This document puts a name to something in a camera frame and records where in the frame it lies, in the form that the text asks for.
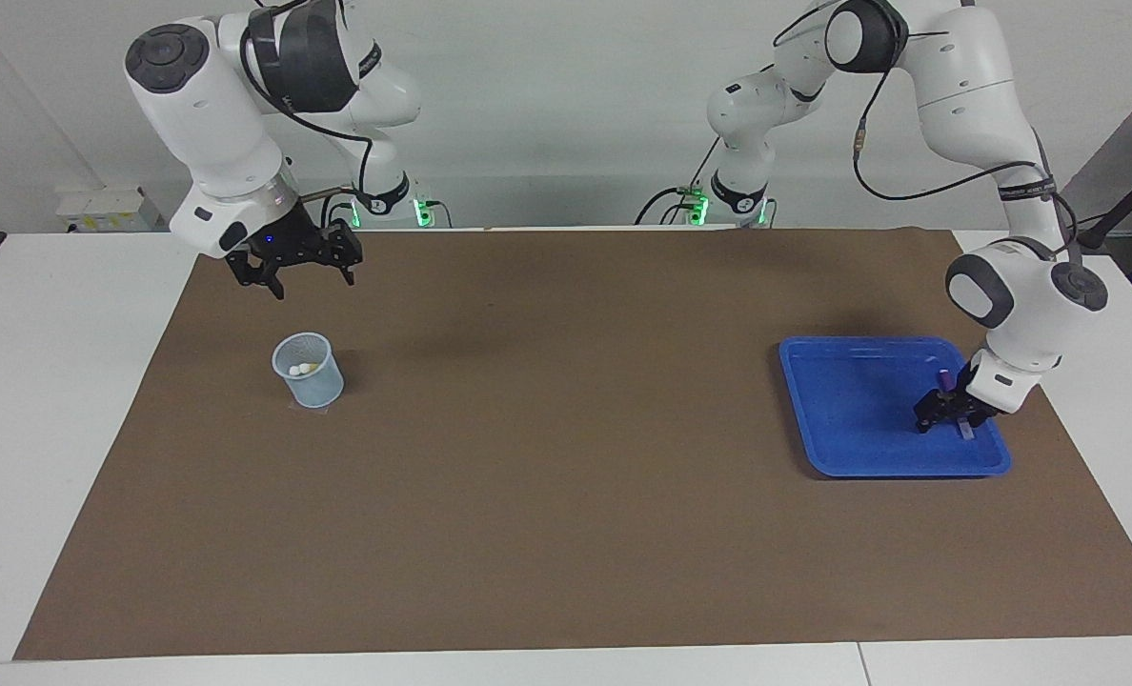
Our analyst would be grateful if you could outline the purple marker pen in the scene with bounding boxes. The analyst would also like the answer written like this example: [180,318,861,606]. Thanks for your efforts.
[938,369,977,441]

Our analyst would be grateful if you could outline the blue plastic tray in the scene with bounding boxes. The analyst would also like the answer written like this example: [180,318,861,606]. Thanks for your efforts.
[778,335,1013,479]

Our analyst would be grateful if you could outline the green lit base connector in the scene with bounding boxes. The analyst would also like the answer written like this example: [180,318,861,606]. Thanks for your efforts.
[410,179,453,230]
[673,181,713,228]

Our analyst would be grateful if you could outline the translucent plastic cup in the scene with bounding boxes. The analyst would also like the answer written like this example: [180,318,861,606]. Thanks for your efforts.
[272,332,346,410]

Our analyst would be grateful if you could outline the white power strip box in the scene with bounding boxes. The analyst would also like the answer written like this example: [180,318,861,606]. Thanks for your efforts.
[56,188,162,233]

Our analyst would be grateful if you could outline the black stand pole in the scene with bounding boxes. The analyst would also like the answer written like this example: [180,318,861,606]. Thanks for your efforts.
[1066,151,1132,254]

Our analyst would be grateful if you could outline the brown table mat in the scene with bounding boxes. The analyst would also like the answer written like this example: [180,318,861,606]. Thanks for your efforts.
[13,226,1132,661]

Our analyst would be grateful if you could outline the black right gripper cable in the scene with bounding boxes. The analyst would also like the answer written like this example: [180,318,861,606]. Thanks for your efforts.
[240,0,376,226]

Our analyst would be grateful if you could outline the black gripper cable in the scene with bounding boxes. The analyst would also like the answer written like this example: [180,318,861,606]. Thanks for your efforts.
[776,0,1083,254]
[240,0,376,226]

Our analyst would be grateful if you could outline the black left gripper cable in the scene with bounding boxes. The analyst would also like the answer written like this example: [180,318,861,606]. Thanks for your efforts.
[776,0,1083,254]

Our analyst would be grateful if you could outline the black base cable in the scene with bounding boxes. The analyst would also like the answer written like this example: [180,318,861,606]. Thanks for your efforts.
[635,138,725,227]

